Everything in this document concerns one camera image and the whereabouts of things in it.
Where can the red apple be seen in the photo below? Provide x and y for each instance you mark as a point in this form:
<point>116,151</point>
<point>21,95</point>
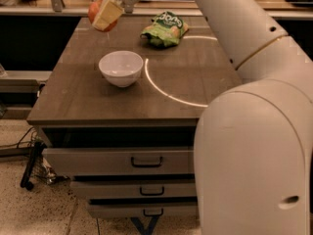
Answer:
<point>92,13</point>

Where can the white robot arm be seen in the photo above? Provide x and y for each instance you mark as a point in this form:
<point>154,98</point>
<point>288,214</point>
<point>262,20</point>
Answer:
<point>253,143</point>

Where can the white bowl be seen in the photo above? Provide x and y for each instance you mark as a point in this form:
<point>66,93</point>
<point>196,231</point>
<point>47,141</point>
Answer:
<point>121,68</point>

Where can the green chip bag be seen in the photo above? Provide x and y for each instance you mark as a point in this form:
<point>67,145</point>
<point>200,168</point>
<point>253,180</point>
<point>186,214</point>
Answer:
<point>166,30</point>

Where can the grey drawer cabinet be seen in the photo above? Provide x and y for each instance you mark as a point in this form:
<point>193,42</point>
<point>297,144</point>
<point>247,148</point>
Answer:
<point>79,108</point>

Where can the top grey drawer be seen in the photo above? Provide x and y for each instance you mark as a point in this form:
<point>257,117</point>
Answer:
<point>114,162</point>

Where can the grey drawer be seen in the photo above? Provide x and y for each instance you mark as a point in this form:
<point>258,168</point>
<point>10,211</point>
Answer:
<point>114,162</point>
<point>143,210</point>
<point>131,189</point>

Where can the black wheeled stand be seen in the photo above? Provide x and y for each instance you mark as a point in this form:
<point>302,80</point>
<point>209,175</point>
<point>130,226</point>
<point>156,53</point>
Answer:
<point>35,152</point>

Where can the middle grey drawer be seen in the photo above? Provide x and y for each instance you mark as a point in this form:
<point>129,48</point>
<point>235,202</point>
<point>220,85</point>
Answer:
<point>131,189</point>

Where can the bottom grey drawer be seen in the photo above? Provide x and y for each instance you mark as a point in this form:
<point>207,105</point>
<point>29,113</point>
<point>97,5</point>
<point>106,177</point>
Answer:
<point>143,210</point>

